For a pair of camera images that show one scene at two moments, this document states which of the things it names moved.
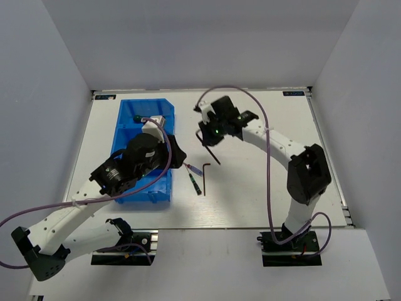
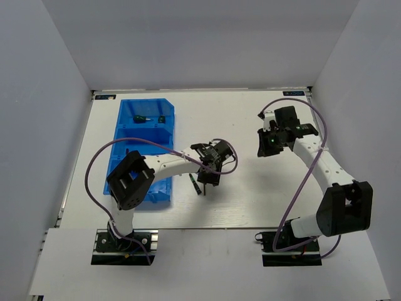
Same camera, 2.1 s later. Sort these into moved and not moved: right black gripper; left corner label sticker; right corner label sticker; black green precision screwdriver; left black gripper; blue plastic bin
Moved: right black gripper; left black gripper
Not moved: left corner label sticker; black green precision screwdriver; right corner label sticker; blue plastic bin
